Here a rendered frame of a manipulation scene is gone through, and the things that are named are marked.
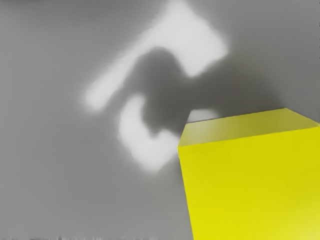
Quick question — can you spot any yellow block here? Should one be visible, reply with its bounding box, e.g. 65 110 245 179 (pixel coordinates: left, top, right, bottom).
177 107 320 240

